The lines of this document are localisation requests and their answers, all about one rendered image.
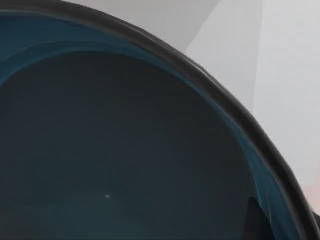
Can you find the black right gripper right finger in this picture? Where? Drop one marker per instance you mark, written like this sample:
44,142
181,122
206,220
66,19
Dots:
317,227

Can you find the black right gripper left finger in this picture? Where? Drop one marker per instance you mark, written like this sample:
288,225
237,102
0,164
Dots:
255,222

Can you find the blue cup with black rim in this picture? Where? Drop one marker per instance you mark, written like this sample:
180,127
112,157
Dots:
130,140

